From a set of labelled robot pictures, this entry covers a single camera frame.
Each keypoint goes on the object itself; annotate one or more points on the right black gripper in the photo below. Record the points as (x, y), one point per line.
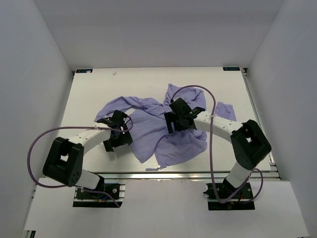
(171, 117)

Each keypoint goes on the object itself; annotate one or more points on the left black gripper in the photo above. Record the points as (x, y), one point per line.
(125, 138)

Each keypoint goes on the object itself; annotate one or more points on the lavender purple jacket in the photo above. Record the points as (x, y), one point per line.
(149, 131)

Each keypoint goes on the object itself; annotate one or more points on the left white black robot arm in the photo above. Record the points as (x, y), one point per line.
(65, 159)

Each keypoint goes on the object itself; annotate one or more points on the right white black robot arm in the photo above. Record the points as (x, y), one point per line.
(250, 145)

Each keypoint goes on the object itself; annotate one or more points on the right blue table label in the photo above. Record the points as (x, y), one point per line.
(231, 68)

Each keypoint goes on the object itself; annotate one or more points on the blue table label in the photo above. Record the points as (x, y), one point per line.
(231, 68)
(84, 71)

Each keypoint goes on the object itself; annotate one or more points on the left blue table label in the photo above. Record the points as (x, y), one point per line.
(84, 71)

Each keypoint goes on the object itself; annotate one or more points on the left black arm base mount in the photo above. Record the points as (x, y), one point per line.
(111, 196)

